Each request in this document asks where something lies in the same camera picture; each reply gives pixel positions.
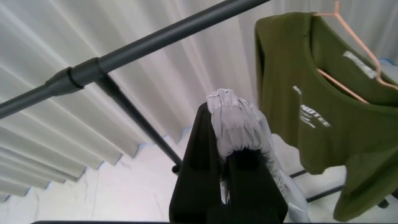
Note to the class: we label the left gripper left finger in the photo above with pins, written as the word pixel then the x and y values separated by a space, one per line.
pixel 196 186

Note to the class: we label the black clothes rack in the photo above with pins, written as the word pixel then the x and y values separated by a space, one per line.
pixel 140 45

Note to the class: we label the green printed shirt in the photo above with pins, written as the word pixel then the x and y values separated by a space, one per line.
pixel 326 140

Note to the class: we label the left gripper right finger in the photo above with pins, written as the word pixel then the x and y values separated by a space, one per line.
pixel 252 193

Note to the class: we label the pink clothes hanger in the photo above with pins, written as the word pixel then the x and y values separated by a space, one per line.
pixel 354 37

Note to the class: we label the white curtain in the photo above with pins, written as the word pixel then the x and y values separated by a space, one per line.
pixel 124 93

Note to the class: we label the pale grey shorts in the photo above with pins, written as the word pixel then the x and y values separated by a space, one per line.
pixel 236 124

